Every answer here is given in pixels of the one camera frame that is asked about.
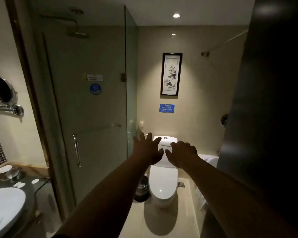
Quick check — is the person's left hand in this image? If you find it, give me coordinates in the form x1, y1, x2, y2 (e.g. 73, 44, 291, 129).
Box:
132, 132, 164, 166

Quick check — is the person's right hand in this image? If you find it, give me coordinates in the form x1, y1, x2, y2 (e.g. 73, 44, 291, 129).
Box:
165, 141, 199, 169

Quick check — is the person's left forearm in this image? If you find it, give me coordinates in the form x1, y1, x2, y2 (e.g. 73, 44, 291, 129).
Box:
53, 154, 154, 238

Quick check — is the person's right forearm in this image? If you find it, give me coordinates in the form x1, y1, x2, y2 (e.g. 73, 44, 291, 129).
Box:
180, 156, 298, 238

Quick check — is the white toilet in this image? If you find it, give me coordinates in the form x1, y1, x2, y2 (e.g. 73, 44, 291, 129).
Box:
148, 136, 179, 208

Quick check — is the black trash bin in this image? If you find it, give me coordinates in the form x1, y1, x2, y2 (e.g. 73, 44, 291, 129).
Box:
134, 175, 150, 203

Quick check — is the white bathtub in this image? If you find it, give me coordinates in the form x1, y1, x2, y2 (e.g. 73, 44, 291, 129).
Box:
197, 154, 219, 169

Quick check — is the white hanging towel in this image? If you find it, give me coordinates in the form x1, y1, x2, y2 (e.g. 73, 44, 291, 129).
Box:
194, 184, 209, 212

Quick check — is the glass shower door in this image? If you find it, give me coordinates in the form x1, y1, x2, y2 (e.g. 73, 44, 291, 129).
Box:
41, 6, 128, 203

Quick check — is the fixed glass shower panel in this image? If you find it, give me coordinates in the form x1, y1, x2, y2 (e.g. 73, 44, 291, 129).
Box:
125, 6, 139, 158

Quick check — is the round blue sticker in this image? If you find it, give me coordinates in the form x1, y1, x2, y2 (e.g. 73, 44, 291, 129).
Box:
90, 83, 102, 95

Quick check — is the black framed flower picture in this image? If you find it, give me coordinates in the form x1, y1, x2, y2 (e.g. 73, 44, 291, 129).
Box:
160, 53, 183, 96

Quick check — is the white rectangular label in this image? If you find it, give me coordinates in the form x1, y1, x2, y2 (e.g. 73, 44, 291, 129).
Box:
86, 74, 104, 82

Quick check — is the dark wooden door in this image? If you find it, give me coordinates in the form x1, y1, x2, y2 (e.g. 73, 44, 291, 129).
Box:
217, 0, 298, 236

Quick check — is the metal curtain rod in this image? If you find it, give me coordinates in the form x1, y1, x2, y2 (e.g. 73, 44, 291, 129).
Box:
201, 30, 249, 57

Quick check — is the metal shower head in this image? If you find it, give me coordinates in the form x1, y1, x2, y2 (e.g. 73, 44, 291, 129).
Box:
67, 20, 88, 39

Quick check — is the white cup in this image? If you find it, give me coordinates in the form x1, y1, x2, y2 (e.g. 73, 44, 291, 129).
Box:
6, 168, 20, 179

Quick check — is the white sink basin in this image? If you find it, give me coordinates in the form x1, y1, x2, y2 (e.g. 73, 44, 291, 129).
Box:
0, 187, 26, 238

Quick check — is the blue wall sign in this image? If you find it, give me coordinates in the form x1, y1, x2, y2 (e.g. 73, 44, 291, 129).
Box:
159, 104, 175, 113

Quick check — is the chrome shower door handle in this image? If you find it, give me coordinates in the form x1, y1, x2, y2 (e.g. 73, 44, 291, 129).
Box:
73, 135, 81, 168

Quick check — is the round wall-mounted mirror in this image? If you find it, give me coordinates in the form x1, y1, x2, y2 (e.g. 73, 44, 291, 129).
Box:
0, 74, 25, 117

